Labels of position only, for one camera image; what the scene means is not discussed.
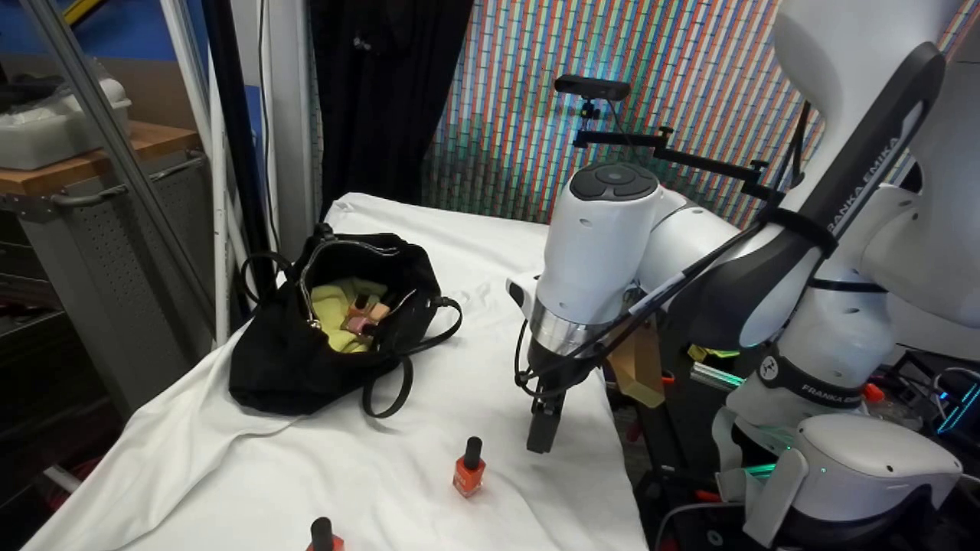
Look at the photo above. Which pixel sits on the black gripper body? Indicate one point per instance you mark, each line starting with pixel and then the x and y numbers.
pixel 548 378

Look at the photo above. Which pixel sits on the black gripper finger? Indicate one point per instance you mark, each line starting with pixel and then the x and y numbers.
pixel 544 426

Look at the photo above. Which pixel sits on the pink nail polish bottle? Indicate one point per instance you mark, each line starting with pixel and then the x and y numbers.
pixel 364 319

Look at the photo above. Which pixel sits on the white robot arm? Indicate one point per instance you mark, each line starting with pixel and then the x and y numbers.
pixel 621 250

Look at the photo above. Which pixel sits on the orange nail polish bottle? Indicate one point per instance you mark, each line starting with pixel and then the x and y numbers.
pixel 469 466

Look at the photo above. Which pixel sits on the yellow-green cloth in bag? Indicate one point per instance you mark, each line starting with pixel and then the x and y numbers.
pixel 334 300

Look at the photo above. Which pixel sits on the red nail polish bottle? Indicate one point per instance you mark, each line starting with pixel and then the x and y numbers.
pixel 323 537

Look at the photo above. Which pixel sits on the white tablecloth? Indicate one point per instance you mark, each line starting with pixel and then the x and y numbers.
pixel 199 474

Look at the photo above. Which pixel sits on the yellow emergency stop button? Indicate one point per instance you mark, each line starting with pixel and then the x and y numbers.
pixel 702 352

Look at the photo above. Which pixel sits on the black handbag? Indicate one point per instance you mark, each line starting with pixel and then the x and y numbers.
pixel 282 362

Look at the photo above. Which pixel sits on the grey metal cabinet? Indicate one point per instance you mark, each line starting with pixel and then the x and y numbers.
pixel 109 269

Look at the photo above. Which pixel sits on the white plastic bin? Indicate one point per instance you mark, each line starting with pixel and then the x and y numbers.
pixel 42 124

